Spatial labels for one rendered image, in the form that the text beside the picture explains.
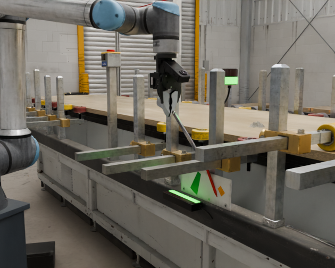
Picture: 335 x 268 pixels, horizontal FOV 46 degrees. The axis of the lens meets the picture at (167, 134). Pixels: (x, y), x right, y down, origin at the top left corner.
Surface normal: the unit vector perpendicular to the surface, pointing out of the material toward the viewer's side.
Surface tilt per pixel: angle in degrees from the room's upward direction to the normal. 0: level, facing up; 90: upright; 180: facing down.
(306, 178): 90
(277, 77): 90
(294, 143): 90
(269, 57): 90
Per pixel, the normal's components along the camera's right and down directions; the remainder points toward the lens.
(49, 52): 0.51, 0.13
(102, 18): -0.32, 0.16
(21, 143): 0.69, 0.16
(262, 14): -0.86, 0.08
